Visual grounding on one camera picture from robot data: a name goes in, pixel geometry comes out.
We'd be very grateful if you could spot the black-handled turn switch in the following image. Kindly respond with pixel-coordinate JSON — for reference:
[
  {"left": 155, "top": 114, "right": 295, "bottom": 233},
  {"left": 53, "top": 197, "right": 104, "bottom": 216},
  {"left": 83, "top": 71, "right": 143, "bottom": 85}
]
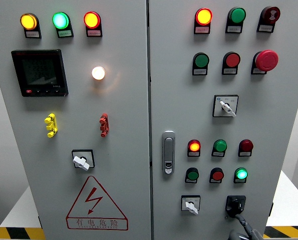
[{"left": 224, "top": 195, "right": 247, "bottom": 220}]

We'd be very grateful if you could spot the black and yellow striped tape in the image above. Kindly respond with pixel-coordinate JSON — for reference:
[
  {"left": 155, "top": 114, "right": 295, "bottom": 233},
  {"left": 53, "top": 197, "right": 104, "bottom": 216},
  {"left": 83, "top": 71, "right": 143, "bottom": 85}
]
[
  {"left": 262, "top": 226, "right": 298, "bottom": 240},
  {"left": 0, "top": 226, "right": 46, "bottom": 240}
]

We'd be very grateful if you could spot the small green lamp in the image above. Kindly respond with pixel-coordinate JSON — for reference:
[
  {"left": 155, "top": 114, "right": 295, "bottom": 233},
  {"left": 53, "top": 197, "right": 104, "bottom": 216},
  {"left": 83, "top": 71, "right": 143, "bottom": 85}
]
[
  {"left": 212, "top": 139, "right": 228, "bottom": 153},
  {"left": 234, "top": 167, "right": 249, "bottom": 181}
]

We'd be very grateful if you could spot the small red push button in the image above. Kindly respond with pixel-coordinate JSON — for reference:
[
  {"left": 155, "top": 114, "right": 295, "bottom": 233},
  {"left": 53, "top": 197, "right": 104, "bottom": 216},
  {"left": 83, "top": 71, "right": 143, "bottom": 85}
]
[{"left": 210, "top": 167, "right": 225, "bottom": 182}]

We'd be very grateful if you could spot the small green push button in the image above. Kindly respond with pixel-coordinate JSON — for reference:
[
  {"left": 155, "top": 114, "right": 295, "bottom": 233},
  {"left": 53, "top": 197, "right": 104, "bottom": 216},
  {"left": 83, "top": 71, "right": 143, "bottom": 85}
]
[{"left": 185, "top": 167, "right": 199, "bottom": 182}]

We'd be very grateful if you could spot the small red lamp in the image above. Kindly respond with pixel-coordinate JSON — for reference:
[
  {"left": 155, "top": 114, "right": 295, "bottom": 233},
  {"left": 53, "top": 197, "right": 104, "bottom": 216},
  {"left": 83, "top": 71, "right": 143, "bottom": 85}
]
[
  {"left": 187, "top": 139, "right": 201, "bottom": 153},
  {"left": 239, "top": 139, "right": 254, "bottom": 153}
]

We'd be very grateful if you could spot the pale grey door with lock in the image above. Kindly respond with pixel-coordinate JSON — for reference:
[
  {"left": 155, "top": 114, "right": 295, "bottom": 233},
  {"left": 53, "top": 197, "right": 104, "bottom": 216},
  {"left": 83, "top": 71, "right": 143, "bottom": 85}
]
[{"left": 148, "top": 0, "right": 298, "bottom": 240}]

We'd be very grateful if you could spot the silver door lock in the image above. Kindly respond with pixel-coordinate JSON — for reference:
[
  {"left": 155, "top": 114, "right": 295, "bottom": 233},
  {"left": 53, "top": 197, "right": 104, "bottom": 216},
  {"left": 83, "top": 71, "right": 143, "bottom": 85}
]
[{"left": 161, "top": 130, "right": 176, "bottom": 175}]

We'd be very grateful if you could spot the red warning triangle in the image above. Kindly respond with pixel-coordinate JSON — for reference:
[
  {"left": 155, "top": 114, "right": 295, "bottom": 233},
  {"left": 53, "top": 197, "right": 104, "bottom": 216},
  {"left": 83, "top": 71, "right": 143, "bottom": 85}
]
[{"left": 65, "top": 175, "right": 129, "bottom": 231}]

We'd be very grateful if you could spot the pale grey cabinet door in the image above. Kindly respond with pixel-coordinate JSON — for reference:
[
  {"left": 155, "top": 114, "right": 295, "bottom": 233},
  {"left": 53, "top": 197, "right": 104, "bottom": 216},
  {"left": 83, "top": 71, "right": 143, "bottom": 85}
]
[{"left": 0, "top": 0, "right": 152, "bottom": 240}]

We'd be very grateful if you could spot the large red stop button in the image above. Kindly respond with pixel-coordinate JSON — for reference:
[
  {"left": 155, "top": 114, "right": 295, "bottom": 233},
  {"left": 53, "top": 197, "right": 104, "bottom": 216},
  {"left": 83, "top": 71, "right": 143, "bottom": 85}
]
[{"left": 254, "top": 49, "right": 279, "bottom": 73}]

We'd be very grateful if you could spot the large red push button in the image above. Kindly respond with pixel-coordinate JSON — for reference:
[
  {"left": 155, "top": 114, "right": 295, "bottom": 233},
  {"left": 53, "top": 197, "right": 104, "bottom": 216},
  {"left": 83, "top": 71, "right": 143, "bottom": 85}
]
[{"left": 223, "top": 51, "right": 241, "bottom": 68}]

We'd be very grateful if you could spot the large green push button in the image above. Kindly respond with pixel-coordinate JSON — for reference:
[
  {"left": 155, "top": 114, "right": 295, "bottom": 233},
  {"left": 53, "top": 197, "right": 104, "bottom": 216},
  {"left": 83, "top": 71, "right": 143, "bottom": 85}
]
[{"left": 193, "top": 52, "right": 210, "bottom": 69}]

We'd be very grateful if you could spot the large dark green lamp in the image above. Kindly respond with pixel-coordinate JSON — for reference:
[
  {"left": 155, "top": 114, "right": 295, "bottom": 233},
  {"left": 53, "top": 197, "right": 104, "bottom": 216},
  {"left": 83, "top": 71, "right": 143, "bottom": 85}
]
[{"left": 228, "top": 7, "right": 246, "bottom": 25}]

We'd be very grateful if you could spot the white lamp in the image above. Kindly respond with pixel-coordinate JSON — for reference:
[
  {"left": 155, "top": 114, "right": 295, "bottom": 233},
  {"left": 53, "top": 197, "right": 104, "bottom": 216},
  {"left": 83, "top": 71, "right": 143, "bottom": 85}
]
[{"left": 91, "top": 65, "right": 106, "bottom": 81}]

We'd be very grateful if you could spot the dark red buzzer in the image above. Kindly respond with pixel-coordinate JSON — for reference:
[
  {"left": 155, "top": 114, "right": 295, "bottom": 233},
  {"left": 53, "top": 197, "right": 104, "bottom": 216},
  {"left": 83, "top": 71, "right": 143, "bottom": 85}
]
[{"left": 261, "top": 6, "right": 281, "bottom": 25}]

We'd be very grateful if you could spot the large red lamp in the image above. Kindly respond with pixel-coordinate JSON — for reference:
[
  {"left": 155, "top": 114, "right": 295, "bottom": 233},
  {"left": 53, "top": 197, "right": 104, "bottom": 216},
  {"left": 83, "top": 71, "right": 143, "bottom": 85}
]
[
  {"left": 195, "top": 7, "right": 213, "bottom": 26},
  {"left": 83, "top": 11, "right": 101, "bottom": 30}
]

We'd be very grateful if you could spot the black display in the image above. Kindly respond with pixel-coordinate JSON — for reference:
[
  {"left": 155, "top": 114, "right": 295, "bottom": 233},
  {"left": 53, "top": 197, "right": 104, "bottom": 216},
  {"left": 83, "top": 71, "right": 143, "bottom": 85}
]
[{"left": 11, "top": 48, "right": 69, "bottom": 98}]

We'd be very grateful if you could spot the large lit green lamp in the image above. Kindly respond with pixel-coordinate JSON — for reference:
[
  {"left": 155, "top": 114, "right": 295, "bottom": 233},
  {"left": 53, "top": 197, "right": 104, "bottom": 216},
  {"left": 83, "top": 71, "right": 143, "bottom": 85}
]
[{"left": 52, "top": 11, "right": 70, "bottom": 30}]

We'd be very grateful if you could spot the large yellow lamp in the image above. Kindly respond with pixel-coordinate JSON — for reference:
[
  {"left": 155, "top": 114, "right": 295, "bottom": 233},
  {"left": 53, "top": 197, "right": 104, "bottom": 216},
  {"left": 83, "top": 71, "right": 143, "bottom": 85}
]
[{"left": 20, "top": 13, "right": 38, "bottom": 31}]

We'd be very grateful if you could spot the small white-handled turn switch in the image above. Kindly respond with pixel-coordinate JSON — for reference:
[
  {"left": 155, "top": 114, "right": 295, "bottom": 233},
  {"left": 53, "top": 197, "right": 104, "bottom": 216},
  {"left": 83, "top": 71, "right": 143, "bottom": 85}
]
[{"left": 180, "top": 194, "right": 201, "bottom": 216}]

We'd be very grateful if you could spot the large white-handled turn switch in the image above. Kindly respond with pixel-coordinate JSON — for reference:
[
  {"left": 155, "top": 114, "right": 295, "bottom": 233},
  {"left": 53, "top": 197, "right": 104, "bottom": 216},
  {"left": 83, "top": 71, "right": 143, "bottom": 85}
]
[{"left": 212, "top": 94, "right": 239, "bottom": 118}]

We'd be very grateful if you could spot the small red handle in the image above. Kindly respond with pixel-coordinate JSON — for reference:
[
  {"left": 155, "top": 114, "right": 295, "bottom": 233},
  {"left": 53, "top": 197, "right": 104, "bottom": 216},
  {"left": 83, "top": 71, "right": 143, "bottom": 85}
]
[{"left": 99, "top": 112, "right": 110, "bottom": 138}]

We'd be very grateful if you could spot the white-handled switch, black plate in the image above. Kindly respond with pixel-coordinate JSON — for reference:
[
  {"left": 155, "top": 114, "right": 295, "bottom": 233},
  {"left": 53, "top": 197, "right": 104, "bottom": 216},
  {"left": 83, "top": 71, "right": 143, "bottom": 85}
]
[{"left": 71, "top": 149, "right": 96, "bottom": 172}]

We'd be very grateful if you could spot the small yellow handle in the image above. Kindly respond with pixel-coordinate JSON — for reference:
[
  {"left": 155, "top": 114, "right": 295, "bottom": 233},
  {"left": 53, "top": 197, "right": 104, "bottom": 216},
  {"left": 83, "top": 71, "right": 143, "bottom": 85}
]
[{"left": 44, "top": 113, "right": 59, "bottom": 138}]

